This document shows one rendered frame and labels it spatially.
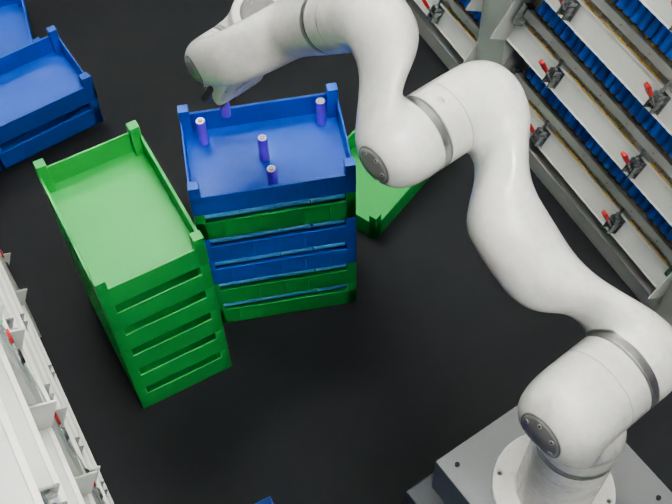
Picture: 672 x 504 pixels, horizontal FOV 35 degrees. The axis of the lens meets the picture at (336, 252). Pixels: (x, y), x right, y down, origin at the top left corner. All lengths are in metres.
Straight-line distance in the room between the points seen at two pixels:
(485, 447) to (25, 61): 1.53
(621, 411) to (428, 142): 0.40
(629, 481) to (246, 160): 0.88
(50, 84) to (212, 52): 1.12
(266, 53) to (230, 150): 0.51
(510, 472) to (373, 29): 0.75
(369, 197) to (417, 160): 1.17
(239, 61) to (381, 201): 0.95
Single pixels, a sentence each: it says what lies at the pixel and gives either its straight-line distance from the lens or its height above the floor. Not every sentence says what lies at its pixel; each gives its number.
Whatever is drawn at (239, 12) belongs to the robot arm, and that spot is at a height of 0.85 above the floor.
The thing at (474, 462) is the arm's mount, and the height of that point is 0.39.
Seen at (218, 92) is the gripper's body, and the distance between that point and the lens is 1.79.
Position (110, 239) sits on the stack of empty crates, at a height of 0.40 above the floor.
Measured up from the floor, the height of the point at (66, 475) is 0.93.
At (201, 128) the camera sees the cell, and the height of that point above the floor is 0.46.
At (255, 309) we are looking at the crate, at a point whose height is 0.04.
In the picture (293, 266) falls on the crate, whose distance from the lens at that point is 2.12.
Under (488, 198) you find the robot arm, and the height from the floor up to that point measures 0.92.
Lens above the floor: 1.97
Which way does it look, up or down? 57 degrees down
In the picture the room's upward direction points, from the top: 2 degrees counter-clockwise
